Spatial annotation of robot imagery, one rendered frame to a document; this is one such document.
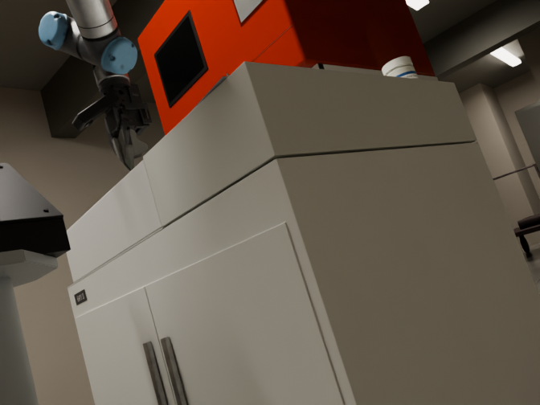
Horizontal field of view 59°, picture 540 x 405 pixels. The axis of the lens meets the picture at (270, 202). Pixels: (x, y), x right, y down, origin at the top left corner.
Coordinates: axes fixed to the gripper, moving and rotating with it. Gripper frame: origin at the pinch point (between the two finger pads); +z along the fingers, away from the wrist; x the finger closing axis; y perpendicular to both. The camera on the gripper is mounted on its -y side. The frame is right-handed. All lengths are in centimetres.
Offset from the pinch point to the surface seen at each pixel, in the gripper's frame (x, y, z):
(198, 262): -24.8, -4.5, 27.7
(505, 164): 207, 739, -31
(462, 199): -50, 41, 31
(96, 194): 277, 108, -77
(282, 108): -50, 0, 11
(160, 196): -17.7, -4.2, 13.2
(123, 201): -2.3, -4.3, 9.0
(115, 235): 5.8, -4.3, 14.2
